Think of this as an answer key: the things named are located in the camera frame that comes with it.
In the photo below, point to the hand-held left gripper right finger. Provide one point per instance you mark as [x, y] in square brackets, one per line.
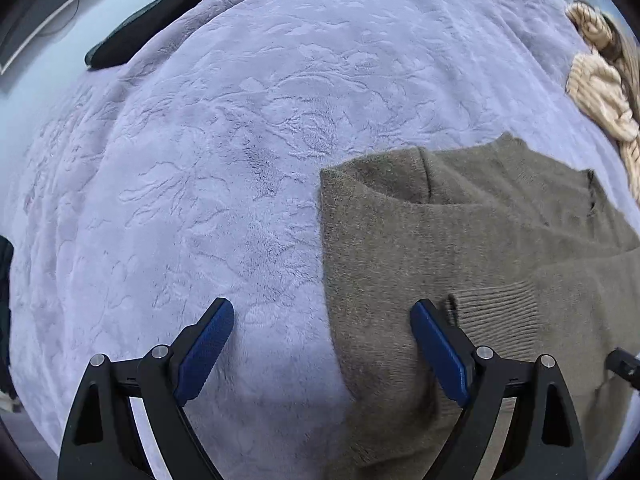
[440, 347]

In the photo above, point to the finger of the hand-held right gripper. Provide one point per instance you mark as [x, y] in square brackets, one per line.
[625, 366]

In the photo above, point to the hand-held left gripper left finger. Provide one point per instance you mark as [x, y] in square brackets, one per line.
[207, 345]

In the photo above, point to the olive knit sweater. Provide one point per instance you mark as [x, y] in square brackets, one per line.
[400, 250]

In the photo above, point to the lavender plush blanket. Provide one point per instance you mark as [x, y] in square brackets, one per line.
[225, 160]

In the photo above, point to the dark green cloth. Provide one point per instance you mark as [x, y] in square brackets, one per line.
[4, 310]

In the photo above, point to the black cushion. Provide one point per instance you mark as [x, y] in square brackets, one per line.
[145, 27]

